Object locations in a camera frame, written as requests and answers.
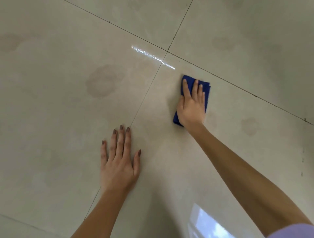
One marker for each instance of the person's right hand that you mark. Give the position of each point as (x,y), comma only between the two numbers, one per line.
(192,110)

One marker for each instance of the person's left hand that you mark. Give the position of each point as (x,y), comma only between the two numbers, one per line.
(119,171)

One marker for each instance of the blue cloth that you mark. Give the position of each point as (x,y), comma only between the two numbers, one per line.
(206,93)

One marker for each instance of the person's right forearm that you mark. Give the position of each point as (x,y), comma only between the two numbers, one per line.
(245,176)

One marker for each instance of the person's left forearm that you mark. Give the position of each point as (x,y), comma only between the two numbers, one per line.
(103,215)

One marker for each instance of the beige tiled floor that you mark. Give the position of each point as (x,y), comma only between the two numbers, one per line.
(61,49)

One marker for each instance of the purple shirt sleeve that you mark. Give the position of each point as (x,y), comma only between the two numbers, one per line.
(294,231)

